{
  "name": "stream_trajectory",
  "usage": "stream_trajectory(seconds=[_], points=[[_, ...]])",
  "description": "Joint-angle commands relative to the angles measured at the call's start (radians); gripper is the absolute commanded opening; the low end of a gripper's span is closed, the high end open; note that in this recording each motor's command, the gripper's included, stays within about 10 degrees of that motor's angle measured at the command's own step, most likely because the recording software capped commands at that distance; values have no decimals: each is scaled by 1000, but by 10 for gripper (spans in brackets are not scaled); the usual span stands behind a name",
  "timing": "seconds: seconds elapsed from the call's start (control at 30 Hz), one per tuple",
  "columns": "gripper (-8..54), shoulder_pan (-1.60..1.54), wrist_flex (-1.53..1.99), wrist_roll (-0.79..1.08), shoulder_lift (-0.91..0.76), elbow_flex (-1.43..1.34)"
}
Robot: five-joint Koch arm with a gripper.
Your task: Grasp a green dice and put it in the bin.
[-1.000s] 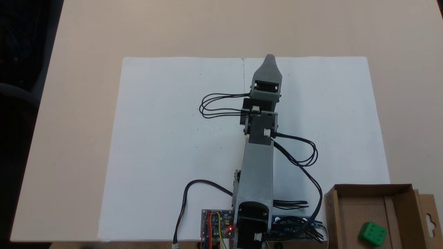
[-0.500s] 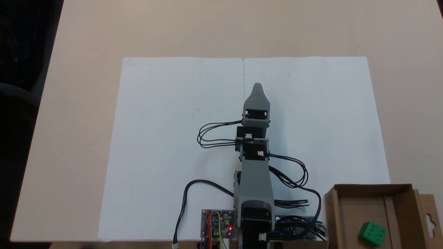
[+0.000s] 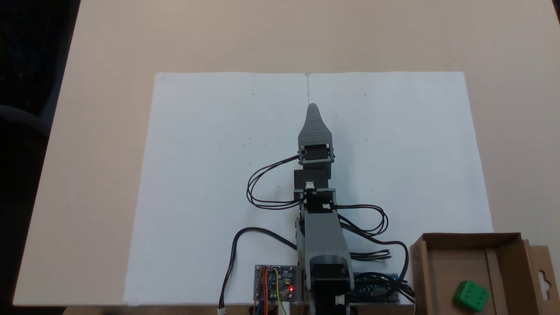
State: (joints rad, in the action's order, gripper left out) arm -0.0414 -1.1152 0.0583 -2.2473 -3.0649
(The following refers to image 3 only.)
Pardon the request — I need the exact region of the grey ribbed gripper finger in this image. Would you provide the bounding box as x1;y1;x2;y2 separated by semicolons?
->
297;103;333;146

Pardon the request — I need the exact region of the green die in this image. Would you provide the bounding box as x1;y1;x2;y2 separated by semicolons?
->
452;280;490;312

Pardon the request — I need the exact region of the white paper sheet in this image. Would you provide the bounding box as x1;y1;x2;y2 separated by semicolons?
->
124;72;309;306
306;71;494;305

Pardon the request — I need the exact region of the blue circuit board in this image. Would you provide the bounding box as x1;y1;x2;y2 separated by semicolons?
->
352;272;401;304

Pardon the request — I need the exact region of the brown cardboard box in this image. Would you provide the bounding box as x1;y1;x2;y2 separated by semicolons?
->
409;232;560;315

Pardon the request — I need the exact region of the black looping gripper cable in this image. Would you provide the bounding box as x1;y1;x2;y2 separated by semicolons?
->
246;155;309;211

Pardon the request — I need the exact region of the black looping arm cable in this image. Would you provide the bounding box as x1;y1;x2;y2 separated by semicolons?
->
333;204;389;237

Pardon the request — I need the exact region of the circuit board with coloured wires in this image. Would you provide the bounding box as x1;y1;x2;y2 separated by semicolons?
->
254;264;303;303

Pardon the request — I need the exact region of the yellow wire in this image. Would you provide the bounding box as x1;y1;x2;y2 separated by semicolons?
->
272;268;289;315

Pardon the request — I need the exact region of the long black arm cable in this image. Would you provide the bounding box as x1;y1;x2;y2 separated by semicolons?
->
340;219;416;304

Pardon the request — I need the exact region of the black cable with white plug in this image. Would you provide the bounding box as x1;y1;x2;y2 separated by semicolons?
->
217;227;300;315

